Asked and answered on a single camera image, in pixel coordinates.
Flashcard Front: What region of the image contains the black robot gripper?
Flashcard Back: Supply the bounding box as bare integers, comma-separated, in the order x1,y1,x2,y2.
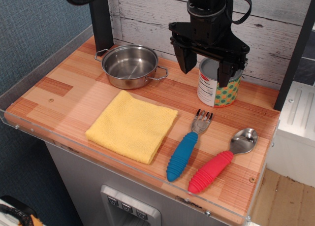
169,13,250,88

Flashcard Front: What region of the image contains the small stainless steel pot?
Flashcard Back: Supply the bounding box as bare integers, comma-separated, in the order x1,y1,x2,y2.
94,44,168,90

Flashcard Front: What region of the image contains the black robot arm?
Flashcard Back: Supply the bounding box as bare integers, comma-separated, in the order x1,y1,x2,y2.
169,0,252,88

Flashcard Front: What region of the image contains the yellow folded towel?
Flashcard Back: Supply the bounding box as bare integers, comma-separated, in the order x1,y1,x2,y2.
85,91,178,164

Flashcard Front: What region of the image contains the toy food can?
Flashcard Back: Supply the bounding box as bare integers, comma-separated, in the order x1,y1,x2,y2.
197,58,242,107

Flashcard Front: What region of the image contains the white appliance top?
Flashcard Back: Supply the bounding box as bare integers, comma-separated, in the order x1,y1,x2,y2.
278,81,315,141

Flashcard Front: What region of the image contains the clear acrylic table guard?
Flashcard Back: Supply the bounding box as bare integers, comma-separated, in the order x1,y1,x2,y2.
0,29,280,226

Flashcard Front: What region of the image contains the silver dispenser button panel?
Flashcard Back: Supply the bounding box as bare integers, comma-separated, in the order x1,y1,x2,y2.
100,185,162,226

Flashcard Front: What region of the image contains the grey toy fridge cabinet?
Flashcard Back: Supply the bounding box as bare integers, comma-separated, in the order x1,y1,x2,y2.
44,141,222,226

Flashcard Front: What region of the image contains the black orange object corner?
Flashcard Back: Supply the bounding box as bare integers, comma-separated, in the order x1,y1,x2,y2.
0,195,44,226

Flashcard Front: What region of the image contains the dark right upright post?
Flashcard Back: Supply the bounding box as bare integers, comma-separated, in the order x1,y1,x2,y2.
274,0,315,111

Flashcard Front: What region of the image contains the dark upright post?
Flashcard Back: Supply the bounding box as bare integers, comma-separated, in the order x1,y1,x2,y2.
274,0,315,111
89,0,114,51

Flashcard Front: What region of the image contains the red handled spoon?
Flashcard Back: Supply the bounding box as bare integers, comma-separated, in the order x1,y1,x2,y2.
188,128,258,194

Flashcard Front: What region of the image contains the blue handled fork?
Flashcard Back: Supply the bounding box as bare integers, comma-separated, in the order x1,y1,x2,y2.
166,109,213,182

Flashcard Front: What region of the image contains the dark left upright post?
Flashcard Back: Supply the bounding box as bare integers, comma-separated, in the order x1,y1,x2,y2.
89,0,114,51

